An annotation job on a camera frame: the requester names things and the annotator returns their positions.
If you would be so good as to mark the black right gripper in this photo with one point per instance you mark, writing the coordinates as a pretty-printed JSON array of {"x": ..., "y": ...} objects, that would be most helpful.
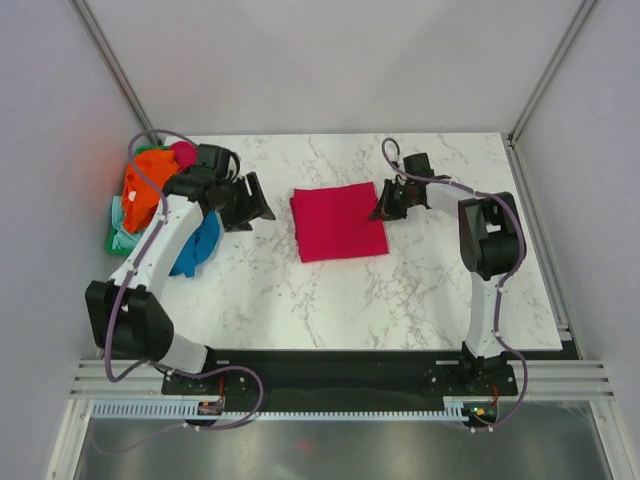
[{"x": 386, "y": 209}]

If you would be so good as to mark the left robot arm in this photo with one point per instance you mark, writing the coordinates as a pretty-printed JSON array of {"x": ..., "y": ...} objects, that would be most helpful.
[{"x": 125, "y": 312}]

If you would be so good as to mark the magenta t shirt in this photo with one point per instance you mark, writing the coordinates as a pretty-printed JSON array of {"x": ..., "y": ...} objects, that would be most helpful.
[
  {"x": 185, "y": 154},
  {"x": 333, "y": 223}
]

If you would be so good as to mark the white slotted cable duct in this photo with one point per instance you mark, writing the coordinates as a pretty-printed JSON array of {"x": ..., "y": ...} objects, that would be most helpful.
[{"x": 193, "y": 410}]

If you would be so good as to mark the right aluminium corner post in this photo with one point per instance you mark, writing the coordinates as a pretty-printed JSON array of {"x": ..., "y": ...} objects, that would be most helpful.
[{"x": 567, "y": 41}]

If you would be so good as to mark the aluminium corner post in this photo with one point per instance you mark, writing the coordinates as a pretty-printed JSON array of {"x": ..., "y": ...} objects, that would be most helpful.
[
  {"x": 567, "y": 41},
  {"x": 102, "y": 45}
]

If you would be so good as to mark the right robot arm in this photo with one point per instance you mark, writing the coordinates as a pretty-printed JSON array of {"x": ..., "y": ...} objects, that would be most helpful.
[{"x": 491, "y": 241}]

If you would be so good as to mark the right side aluminium rail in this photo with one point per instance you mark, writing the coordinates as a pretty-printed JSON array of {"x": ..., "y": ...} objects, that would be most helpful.
[{"x": 550, "y": 276}]

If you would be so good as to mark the orange t shirt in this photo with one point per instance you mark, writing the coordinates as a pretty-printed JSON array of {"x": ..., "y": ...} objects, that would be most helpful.
[{"x": 139, "y": 199}]

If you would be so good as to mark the green plastic basket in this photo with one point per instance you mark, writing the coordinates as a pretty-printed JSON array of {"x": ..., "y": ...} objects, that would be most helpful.
[{"x": 132, "y": 211}]

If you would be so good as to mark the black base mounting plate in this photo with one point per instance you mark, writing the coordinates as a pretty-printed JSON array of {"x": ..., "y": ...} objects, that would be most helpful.
[{"x": 307, "y": 378}]

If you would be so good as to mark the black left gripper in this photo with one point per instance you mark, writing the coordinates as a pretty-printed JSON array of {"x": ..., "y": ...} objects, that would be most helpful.
[{"x": 234, "y": 222}]

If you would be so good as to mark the blue t shirt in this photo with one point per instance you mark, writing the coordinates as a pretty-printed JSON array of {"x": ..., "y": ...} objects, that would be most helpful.
[{"x": 199, "y": 247}]

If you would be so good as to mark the light teal t shirt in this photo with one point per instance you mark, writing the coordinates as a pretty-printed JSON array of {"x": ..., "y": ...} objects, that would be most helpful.
[{"x": 120, "y": 239}]

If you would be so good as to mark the left aluminium corner post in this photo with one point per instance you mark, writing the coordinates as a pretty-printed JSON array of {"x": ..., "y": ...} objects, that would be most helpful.
[{"x": 102, "y": 45}]

